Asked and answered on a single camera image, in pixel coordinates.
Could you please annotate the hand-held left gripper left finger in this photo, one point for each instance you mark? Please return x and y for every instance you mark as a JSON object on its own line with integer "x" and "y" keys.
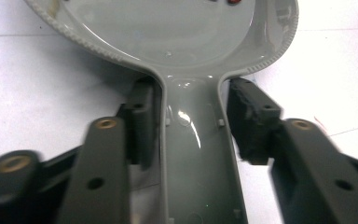
{"x": 105, "y": 161}

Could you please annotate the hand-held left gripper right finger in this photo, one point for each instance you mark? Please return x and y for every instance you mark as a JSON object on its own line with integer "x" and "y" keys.
{"x": 301, "y": 161}

